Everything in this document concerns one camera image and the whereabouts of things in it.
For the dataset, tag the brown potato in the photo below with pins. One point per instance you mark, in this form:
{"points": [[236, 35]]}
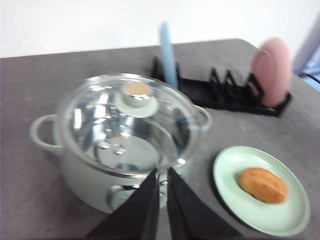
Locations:
{"points": [[263, 185]]}

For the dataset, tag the green plate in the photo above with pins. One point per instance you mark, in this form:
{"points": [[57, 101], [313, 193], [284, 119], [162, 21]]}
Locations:
{"points": [[291, 215]]}

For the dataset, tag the pink plate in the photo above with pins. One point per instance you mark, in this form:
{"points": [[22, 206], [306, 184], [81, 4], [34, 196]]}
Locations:
{"points": [[272, 69]]}

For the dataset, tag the black plate rack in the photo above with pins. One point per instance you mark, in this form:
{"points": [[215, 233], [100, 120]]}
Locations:
{"points": [[222, 93]]}

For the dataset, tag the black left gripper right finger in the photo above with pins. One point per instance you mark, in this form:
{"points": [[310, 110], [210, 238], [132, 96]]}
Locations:
{"points": [[189, 218]]}

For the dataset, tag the blue plate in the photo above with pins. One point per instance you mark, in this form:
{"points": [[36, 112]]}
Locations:
{"points": [[168, 56]]}

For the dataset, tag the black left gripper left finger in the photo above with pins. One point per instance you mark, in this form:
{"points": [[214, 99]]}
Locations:
{"points": [[136, 218]]}

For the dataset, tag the glass pot lid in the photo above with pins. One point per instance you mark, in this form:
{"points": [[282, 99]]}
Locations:
{"points": [[129, 124]]}

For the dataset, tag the green electric steamer pot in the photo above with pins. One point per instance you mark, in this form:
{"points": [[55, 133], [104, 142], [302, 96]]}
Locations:
{"points": [[101, 189]]}

